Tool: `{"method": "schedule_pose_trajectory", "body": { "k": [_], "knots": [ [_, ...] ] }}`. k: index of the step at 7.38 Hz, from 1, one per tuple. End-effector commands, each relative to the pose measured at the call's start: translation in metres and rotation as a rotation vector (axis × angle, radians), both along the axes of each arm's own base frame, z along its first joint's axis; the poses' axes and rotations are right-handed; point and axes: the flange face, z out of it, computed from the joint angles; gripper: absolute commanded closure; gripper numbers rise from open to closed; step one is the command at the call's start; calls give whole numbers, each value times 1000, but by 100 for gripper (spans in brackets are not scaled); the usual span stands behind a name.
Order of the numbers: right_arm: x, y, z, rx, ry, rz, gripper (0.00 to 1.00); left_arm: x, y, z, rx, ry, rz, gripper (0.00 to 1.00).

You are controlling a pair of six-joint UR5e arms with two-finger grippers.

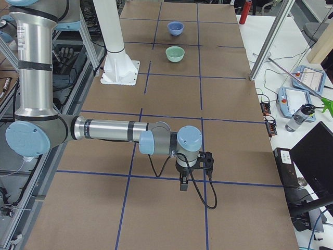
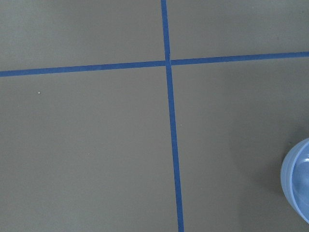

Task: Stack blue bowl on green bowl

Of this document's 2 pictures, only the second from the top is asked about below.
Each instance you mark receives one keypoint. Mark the blue bowl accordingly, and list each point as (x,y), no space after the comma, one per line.
(295,178)

